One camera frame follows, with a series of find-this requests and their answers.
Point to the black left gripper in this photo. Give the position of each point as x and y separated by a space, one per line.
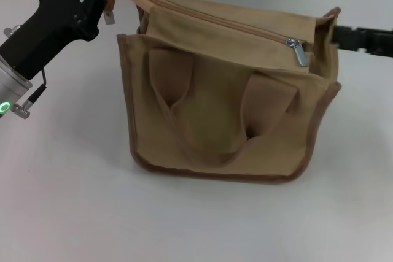
46 32

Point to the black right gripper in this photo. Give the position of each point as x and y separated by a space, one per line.
380 42

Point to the silver metal zipper pull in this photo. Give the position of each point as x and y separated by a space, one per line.
299 53

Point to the khaki canvas food bag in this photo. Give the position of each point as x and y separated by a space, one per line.
221 114

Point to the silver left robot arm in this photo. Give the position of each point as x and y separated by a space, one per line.
10 90

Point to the small white bag tag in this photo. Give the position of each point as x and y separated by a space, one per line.
109 18

